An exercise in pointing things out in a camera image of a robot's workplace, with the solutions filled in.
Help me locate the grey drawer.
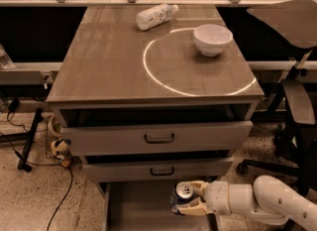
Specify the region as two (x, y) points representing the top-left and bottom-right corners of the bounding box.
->
(61, 121), (253, 156)
(83, 158), (233, 182)

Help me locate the black stand leg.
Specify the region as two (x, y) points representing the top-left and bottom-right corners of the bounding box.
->
(18, 108), (43, 172)

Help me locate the top grey drawer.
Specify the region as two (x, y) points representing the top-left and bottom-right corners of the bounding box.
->
(61, 121), (253, 156)

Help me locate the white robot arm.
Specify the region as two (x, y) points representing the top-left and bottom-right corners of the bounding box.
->
(170, 175), (317, 231)

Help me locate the black floor cable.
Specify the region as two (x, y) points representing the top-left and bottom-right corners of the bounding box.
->
(0, 112), (74, 231)

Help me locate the bottom open drawer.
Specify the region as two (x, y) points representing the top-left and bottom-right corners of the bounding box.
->
(102, 179), (220, 231)

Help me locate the blue pepsi can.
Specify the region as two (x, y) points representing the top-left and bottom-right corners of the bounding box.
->
(169, 181), (194, 215)

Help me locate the clear plastic cup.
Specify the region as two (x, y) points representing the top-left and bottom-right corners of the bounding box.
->
(0, 44), (15, 69)

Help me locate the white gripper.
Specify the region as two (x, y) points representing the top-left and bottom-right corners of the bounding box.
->
(171, 180), (231, 216)

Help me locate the grey drawer cabinet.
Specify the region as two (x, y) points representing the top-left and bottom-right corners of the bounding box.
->
(46, 4), (265, 231)

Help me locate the white plastic bottle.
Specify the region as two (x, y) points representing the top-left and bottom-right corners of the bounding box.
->
(136, 4), (178, 31)

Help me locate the middle grey drawer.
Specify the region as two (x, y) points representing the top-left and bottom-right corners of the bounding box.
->
(83, 158), (233, 182)

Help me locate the white ceramic bowl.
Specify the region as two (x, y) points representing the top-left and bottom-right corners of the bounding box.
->
(193, 24), (233, 57)

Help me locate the wire basket with items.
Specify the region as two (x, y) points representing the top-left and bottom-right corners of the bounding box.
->
(46, 115), (72, 168)

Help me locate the black office chair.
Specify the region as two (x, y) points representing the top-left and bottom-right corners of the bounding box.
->
(236, 0), (317, 231)

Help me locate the black power adapter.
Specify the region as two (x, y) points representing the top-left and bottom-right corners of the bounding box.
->
(8, 98), (20, 113)

